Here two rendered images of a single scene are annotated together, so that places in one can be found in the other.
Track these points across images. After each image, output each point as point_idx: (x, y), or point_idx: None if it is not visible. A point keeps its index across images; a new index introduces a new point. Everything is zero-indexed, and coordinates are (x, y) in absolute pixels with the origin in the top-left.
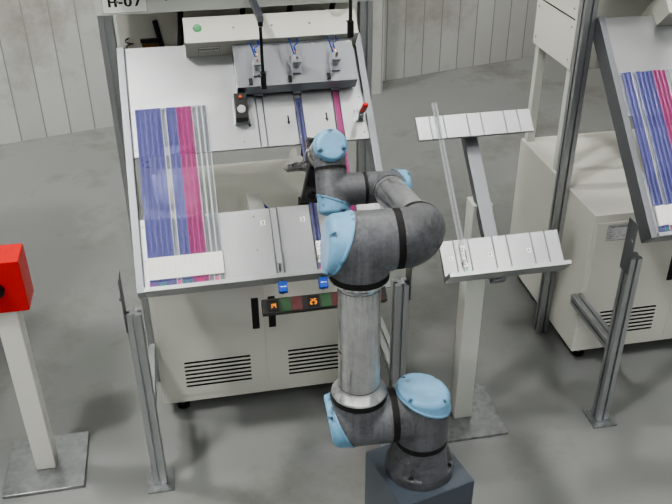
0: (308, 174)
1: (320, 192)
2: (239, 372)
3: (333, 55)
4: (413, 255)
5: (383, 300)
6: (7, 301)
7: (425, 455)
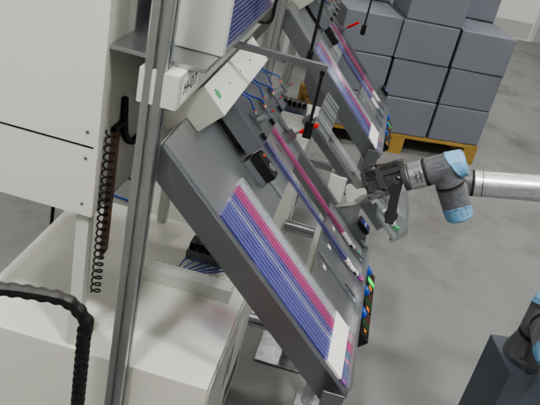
0: (398, 198)
1: (463, 205)
2: None
3: (284, 87)
4: None
5: (374, 279)
6: None
7: None
